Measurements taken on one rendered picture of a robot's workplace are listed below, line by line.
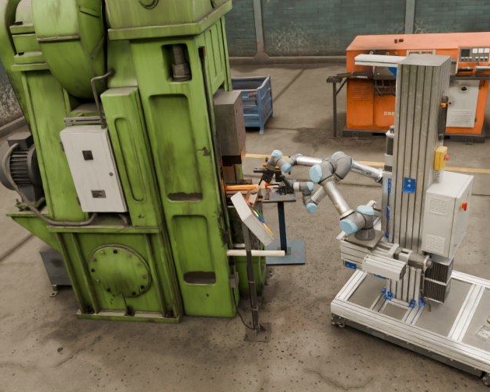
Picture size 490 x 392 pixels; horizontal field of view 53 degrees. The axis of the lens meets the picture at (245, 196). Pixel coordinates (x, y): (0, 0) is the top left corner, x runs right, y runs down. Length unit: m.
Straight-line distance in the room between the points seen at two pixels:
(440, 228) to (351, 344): 1.14
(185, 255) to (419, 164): 1.90
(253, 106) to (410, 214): 4.52
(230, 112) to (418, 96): 1.26
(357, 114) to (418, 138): 4.08
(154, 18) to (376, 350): 2.78
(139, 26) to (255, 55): 8.75
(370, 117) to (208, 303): 4.14
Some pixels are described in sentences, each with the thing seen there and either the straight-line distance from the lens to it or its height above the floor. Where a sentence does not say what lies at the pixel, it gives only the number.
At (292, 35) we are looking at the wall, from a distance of 11.52.
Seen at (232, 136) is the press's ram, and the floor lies 1.52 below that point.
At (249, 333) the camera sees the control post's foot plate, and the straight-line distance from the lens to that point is 4.04.
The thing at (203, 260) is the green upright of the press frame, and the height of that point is 0.55.
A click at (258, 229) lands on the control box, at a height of 1.07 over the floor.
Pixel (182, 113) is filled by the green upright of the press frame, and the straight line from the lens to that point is 3.40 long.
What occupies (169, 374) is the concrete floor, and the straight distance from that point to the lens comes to 3.89.
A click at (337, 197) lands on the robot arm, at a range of 3.41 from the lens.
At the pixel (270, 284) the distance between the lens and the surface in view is 4.48.
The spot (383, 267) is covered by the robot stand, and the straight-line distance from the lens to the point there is 3.48.
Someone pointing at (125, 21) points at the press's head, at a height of 2.41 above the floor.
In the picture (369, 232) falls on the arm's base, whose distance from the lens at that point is 3.55.
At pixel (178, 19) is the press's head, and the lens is 3.14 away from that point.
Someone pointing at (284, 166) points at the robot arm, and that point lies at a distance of 3.70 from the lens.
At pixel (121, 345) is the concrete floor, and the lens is 4.23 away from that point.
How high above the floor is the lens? 2.83
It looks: 29 degrees down
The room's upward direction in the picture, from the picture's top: 7 degrees counter-clockwise
